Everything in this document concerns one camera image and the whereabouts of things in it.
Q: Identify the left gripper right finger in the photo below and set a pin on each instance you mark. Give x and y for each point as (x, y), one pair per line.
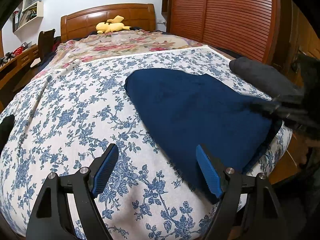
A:
(248, 207)

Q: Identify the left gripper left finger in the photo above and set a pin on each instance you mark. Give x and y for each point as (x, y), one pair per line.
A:
(63, 198)

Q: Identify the navy blue suit jacket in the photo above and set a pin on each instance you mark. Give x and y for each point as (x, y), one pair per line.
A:
(187, 114)

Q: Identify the wooden bedroom door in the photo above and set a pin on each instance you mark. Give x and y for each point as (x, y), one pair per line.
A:
(296, 36)

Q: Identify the person right hand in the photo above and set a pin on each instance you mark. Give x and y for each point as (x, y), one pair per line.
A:
(307, 144)

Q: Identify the folded dark grey garment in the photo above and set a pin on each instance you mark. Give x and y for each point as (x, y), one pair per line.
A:
(264, 77)

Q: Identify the blue floral white bedsheet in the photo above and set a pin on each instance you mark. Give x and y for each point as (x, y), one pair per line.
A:
(68, 117)

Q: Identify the folded black garment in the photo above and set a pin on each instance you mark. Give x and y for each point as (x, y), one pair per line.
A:
(6, 127)

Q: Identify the wooden louvered wardrobe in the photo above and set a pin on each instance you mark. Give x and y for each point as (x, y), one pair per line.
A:
(247, 27)

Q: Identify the long wooden desk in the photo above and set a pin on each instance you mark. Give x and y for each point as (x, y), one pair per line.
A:
(13, 72)

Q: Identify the red floral beige blanket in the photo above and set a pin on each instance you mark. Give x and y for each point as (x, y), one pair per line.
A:
(120, 43)

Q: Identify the red plastic basket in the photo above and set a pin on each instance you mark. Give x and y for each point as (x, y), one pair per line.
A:
(18, 51)

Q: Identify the dark wooden chair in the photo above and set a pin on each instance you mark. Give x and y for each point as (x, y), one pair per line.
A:
(45, 46)

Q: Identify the wooden bed headboard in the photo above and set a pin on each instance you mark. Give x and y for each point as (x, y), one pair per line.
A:
(80, 24)

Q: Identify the yellow plush toy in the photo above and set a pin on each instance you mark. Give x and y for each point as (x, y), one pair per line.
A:
(111, 25)

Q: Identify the white wall shelf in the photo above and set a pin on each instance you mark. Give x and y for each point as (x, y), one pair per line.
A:
(27, 11)

